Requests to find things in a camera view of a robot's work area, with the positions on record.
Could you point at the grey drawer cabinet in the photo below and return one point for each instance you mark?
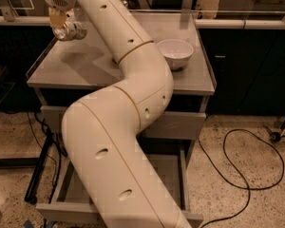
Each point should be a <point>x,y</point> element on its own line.
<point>70,70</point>

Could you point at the white ceramic bowl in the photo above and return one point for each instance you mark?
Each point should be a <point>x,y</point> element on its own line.
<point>176,52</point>

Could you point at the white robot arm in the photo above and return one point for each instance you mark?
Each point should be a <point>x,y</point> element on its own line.
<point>99,130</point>

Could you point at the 7up soda can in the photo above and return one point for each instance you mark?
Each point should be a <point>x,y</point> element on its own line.
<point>71,30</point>

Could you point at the black table leg frame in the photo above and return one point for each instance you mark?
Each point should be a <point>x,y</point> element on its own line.
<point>36,163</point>

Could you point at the open grey lower drawer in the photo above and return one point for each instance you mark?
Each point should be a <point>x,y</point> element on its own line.
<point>71,202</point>

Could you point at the white horizontal rail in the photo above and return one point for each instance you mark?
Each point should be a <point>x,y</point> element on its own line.
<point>200,23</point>

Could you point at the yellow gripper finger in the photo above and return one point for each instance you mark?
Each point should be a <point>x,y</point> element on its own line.
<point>57,18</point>

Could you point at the black caster wheel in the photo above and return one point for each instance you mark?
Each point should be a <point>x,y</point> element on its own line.
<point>274,137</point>

